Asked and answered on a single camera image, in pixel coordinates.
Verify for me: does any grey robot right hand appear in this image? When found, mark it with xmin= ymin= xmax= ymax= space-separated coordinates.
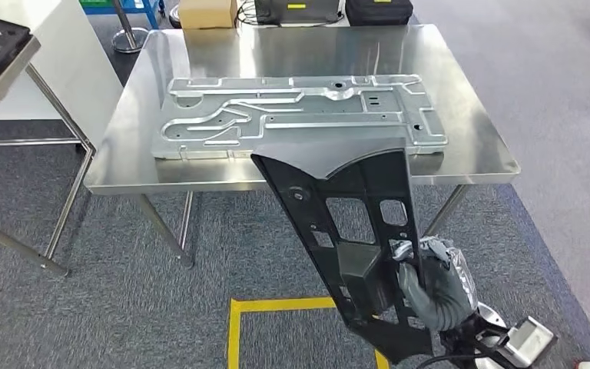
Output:
xmin=391 ymin=236 xmax=479 ymax=332

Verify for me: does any stainless steel workbench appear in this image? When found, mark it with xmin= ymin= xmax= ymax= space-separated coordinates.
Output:
xmin=0 ymin=35 xmax=97 ymax=278
xmin=83 ymin=24 xmax=522 ymax=270

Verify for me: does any yellow floor tape square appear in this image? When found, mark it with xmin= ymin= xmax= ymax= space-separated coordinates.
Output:
xmin=227 ymin=297 xmax=391 ymax=369

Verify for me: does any stamped grey metal panel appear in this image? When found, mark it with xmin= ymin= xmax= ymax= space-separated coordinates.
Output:
xmin=151 ymin=73 xmax=449 ymax=161

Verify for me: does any black carry bag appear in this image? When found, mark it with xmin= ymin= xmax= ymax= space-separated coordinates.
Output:
xmin=344 ymin=0 xmax=414 ymax=26

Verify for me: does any brown cardboard box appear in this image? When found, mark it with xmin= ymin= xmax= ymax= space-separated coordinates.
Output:
xmin=177 ymin=0 xmax=238 ymax=30

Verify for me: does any blue metal cart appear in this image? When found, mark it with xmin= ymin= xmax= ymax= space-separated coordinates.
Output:
xmin=80 ymin=0 xmax=167 ymax=30

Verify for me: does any black camera cable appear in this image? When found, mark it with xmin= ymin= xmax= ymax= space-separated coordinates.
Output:
xmin=414 ymin=350 xmax=482 ymax=369

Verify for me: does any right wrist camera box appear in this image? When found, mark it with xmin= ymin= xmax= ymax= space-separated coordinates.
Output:
xmin=498 ymin=315 xmax=559 ymax=369

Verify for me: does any black cable bundle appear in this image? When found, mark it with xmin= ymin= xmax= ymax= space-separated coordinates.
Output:
xmin=236 ymin=0 xmax=347 ymax=29

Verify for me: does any chrome stanchion post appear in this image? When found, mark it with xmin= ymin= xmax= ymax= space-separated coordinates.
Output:
xmin=111 ymin=0 xmax=149 ymax=55

